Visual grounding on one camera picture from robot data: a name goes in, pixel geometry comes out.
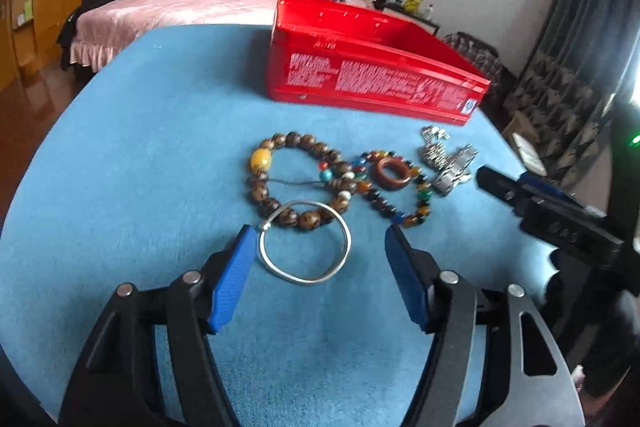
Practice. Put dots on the plaid bag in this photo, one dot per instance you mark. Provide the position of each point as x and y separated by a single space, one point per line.
475 52

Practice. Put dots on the yellow plush toy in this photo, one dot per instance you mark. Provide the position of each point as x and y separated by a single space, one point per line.
412 3

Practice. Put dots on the bed with pink bedspread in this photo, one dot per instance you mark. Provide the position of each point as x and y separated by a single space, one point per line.
175 2

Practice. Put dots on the dark nightstand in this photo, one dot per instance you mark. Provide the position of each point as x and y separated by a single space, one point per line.
420 24

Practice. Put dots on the silver metal watch band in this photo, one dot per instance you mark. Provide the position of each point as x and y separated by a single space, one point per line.
450 177

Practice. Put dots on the silver bangle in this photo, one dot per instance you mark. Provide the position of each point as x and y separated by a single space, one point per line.
348 242

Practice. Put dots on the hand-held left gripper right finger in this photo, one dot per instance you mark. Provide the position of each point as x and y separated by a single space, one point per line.
407 282

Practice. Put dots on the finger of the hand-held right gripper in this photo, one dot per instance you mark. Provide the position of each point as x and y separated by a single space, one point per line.
500 187
547 188

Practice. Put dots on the small wooden stool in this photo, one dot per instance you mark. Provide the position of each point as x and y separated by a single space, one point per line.
520 127

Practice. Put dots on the white booklet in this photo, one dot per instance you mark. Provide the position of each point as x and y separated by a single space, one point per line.
530 157

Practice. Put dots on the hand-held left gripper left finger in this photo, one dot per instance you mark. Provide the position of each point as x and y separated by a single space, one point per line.
232 282

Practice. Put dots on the black garment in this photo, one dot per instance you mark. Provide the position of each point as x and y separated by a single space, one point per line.
100 7

